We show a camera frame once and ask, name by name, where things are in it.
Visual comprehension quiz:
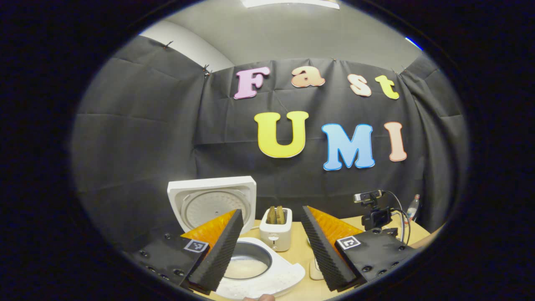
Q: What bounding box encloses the white toaster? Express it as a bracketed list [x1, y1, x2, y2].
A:
[259, 205, 293, 253]

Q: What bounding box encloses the white rice cooker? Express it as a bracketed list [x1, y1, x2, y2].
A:
[167, 176, 306, 300]

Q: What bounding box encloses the black cable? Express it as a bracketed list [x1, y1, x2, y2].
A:
[382, 190, 412, 245]

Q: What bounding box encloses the white rice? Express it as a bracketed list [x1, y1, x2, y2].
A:
[224, 258, 268, 280]

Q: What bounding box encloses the clear plastic bottle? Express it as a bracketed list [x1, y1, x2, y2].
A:
[406, 194, 421, 223]

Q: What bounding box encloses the cream rectangular tray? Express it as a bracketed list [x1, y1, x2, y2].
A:
[308, 256, 326, 281]

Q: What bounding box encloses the large ceiling light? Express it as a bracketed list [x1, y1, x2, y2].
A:
[242, 0, 340, 10]

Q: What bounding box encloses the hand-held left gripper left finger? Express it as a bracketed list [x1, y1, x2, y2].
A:
[125, 208, 245, 293]

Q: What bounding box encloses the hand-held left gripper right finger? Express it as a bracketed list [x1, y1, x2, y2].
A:
[301, 205, 418, 292]

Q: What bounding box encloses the black backdrop cloth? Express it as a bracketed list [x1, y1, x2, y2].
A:
[71, 36, 469, 251]

